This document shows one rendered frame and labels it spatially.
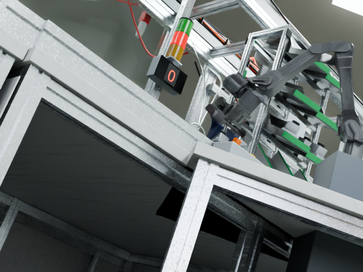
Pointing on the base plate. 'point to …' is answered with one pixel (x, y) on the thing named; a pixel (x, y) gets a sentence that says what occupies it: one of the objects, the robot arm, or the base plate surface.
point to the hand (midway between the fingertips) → (218, 136)
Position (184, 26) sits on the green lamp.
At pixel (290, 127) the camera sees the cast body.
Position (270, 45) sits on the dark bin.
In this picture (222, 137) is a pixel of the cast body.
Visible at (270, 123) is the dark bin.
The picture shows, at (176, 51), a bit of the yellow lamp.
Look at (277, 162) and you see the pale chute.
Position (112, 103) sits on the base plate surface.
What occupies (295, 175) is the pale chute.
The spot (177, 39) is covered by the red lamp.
